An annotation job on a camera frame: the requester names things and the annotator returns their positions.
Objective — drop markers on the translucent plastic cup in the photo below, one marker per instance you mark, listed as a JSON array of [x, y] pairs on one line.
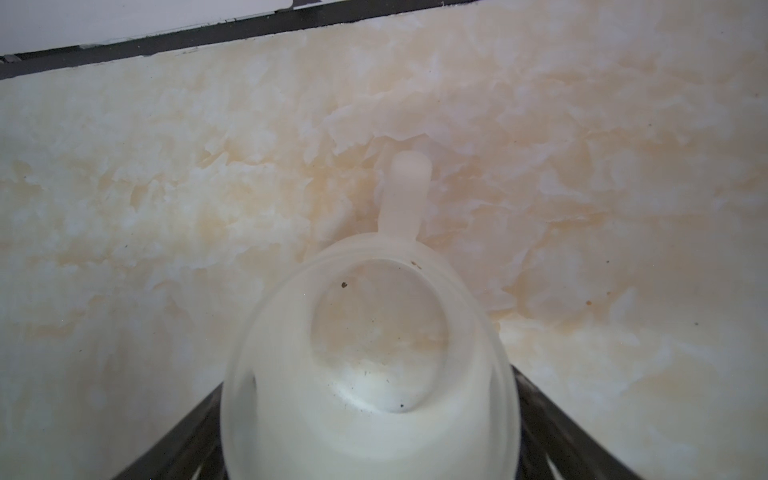
[[372, 361]]

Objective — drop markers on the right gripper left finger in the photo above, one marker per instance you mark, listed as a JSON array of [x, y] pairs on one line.
[[192, 449]]

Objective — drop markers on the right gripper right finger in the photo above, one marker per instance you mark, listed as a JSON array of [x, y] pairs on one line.
[[555, 446]]

